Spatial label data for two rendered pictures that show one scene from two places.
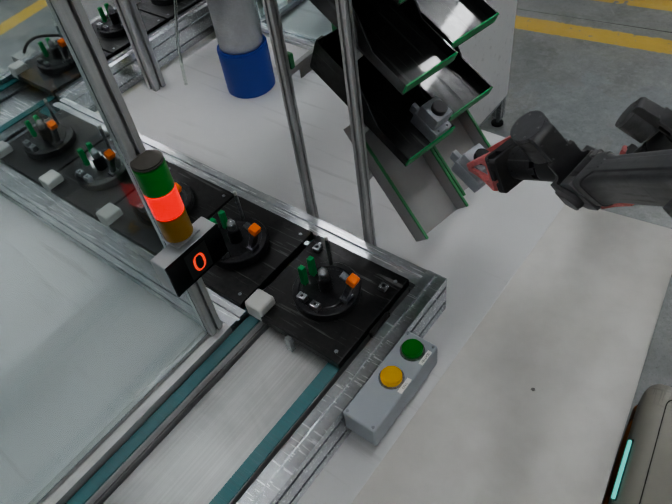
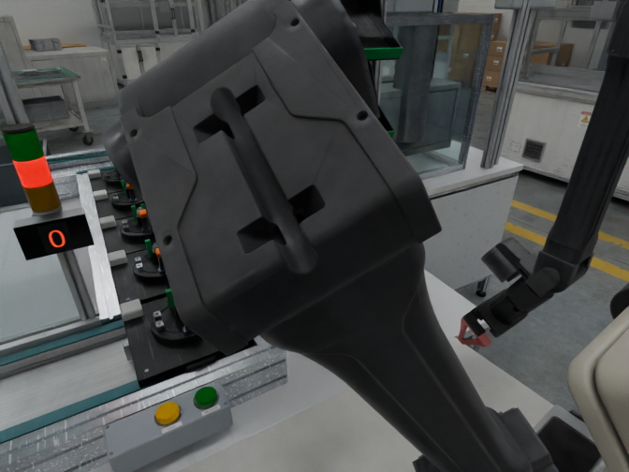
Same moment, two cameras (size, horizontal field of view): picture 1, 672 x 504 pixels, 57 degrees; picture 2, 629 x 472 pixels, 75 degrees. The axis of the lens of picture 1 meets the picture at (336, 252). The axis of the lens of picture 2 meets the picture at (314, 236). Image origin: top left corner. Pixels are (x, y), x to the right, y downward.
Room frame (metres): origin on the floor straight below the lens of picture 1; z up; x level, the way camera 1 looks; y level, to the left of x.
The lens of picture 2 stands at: (0.20, -0.44, 1.61)
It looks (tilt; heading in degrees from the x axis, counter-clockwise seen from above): 30 degrees down; 16
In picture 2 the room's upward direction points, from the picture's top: straight up
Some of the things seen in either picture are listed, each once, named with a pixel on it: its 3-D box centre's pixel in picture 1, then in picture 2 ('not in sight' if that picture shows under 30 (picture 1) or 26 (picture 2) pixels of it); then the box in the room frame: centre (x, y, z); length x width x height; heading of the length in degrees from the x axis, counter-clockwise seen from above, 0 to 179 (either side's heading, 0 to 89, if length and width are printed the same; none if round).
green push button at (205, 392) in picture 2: (412, 350); (206, 398); (0.63, -0.11, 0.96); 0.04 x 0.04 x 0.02
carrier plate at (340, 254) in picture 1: (327, 296); (184, 326); (0.79, 0.03, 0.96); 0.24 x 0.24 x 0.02; 45
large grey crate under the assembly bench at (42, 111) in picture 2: not in sight; (38, 110); (4.31, 4.30, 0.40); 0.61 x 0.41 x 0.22; 142
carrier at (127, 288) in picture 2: (233, 232); (157, 255); (0.98, 0.21, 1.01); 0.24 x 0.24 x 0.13; 45
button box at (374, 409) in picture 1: (392, 385); (170, 424); (0.58, -0.06, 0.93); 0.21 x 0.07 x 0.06; 135
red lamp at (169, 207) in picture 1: (164, 199); (33, 169); (0.74, 0.25, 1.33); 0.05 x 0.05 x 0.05
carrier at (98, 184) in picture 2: not in sight; (121, 169); (1.49, 0.73, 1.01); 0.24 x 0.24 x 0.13; 45
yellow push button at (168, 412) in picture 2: (391, 377); (168, 414); (0.58, -0.06, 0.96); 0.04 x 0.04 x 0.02
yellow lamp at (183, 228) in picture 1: (173, 221); (42, 195); (0.74, 0.25, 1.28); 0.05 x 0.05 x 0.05
